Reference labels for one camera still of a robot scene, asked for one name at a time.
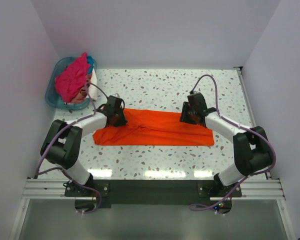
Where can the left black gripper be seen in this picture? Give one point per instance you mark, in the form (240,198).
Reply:
(123,121)

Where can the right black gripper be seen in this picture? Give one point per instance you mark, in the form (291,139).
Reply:
(183,117)

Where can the orange t shirt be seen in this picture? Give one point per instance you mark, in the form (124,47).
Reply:
(153,128)

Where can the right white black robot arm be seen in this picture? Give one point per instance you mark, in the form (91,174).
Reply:
(251,148)

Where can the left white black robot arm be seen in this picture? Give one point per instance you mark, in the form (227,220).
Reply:
(61,145)

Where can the white t shirt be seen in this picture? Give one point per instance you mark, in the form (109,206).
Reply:
(92,89)

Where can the light pink t shirt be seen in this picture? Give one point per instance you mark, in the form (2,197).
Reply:
(81,95)

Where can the magenta t shirt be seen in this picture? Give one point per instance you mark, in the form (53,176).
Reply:
(69,83)

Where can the blue t shirt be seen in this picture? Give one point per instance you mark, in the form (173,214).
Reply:
(91,62)

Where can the teal laundry basket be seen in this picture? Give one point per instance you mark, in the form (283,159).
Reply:
(53,99)

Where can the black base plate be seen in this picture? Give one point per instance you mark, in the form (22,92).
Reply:
(106,193)

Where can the aluminium rail frame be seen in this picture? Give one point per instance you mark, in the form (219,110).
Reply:
(260,213)

